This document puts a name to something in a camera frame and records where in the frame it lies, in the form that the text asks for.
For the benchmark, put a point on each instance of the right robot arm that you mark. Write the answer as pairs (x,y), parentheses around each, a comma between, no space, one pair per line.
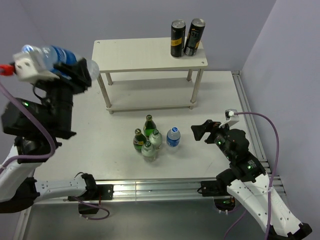
(248,182)

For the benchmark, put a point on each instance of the green glass bottle rear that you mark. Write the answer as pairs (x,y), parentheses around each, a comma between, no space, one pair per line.
(149,126)

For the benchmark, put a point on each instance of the green glass bottle front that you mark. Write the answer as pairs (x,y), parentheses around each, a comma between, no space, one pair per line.
(138,140)

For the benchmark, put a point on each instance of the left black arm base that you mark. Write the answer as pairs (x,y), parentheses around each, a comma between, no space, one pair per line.
(103,192)

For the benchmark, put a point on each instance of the black can yellow label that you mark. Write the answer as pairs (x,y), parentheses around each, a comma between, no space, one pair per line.
(178,29)

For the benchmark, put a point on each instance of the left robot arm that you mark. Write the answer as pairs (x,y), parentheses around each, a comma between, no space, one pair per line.
(38,128)

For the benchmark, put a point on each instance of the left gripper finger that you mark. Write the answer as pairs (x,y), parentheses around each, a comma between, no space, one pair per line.
(72,71)
(82,79)

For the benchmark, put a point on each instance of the black can gold top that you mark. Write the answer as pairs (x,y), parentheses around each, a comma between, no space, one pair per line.
(194,36)

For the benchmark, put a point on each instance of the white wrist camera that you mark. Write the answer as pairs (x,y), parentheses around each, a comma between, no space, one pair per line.
(30,65)
(231,118)

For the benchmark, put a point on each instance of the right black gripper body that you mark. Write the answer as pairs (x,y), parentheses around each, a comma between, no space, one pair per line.
(219,136)

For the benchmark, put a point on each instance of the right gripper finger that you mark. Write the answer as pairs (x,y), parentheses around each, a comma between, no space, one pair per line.
(210,126)
(199,131)

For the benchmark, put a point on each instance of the aluminium side rail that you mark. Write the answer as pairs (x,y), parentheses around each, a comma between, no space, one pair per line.
(252,131)

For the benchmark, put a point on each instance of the green glass bottle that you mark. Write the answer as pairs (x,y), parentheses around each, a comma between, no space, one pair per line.
(138,140)
(149,126)

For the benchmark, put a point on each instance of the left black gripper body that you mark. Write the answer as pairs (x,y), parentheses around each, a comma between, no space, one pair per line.
(60,96)

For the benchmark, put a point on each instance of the aluminium front rail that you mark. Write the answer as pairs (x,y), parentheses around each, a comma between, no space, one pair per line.
(176,189)

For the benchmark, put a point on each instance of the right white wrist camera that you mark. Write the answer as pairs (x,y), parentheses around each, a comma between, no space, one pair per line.
(231,118)

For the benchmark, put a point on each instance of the small blue label water bottle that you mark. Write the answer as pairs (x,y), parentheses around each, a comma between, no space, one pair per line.
(173,137)

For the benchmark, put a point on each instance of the clear soda bottle rear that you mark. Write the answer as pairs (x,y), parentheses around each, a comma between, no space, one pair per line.
(156,139)

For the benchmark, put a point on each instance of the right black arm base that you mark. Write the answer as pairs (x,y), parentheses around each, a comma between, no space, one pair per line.
(213,188)

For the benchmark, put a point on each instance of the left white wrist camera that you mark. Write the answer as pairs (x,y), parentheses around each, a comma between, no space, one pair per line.
(30,65)

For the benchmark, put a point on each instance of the white two-tier shelf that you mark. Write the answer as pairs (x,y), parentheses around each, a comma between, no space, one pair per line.
(140,74)

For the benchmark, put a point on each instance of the clear soda bottle front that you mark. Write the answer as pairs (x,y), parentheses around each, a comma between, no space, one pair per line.
(148,152)

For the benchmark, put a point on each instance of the clear soda bottle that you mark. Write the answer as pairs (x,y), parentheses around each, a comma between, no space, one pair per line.
(148,152)
(156,139)

